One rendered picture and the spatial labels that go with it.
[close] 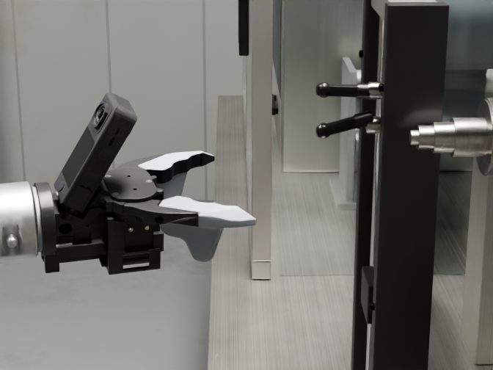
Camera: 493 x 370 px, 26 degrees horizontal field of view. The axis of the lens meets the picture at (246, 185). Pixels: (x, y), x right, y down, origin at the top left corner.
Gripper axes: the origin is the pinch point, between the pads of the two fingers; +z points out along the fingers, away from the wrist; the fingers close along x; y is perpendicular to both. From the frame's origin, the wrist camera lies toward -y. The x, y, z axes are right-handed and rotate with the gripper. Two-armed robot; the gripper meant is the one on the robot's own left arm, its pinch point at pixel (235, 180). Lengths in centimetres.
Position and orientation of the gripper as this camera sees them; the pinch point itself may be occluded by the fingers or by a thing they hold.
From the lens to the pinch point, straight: 108.3
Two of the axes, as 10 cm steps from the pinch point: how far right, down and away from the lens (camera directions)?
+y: -0.4, 9.0, 4.4
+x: 3.0, 4.3, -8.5
